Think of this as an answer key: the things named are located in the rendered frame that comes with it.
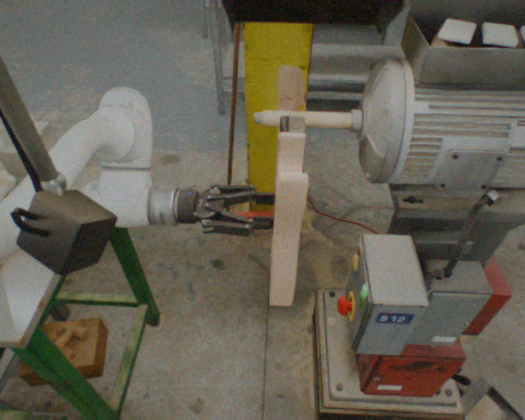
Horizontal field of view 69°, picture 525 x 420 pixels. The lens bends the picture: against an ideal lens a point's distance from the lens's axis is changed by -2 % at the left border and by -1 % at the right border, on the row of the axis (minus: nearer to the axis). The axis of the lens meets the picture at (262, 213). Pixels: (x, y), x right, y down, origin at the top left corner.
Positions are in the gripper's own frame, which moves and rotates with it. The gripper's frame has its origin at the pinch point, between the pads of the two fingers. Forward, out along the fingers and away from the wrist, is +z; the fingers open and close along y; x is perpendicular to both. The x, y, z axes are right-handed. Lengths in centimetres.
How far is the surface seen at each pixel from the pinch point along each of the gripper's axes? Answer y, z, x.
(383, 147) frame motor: 0.6, 19.5, 17.7
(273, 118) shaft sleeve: -9.5, -0.8, 16.9
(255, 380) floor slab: -8, -4, -109
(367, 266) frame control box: 15.7, 17.7, 2.0
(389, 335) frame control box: 23.2, 23.0, -9.0
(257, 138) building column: -101, -9, -48
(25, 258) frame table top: 3, -61, -17
